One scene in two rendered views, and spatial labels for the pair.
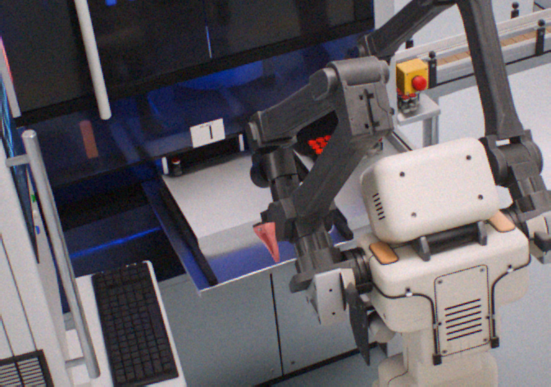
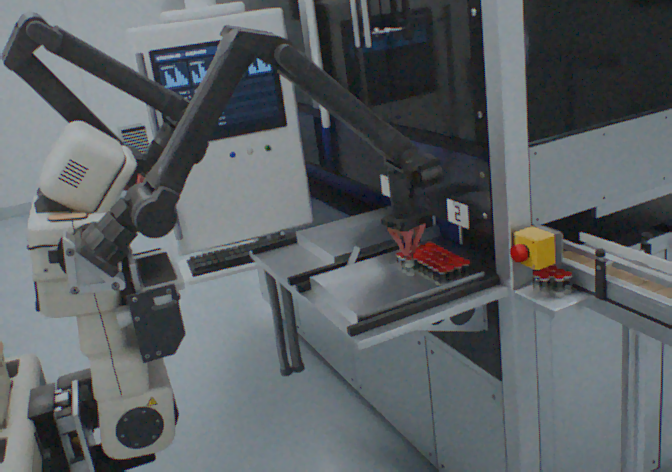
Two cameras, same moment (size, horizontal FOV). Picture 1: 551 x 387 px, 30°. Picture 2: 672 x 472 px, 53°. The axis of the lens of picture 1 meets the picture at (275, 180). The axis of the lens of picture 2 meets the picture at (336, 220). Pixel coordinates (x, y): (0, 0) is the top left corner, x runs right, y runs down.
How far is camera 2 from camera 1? 2.66 m
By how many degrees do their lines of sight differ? 75
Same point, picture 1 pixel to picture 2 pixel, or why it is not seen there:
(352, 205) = (350, 286)
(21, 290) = not seen: hidden behind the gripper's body
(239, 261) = (280, 257)
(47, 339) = not seen: hidden behind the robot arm
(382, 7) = (494, 138)
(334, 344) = not seen: outside the picture
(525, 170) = (117, 208)
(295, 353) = (444, 459)
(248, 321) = (415, 387)
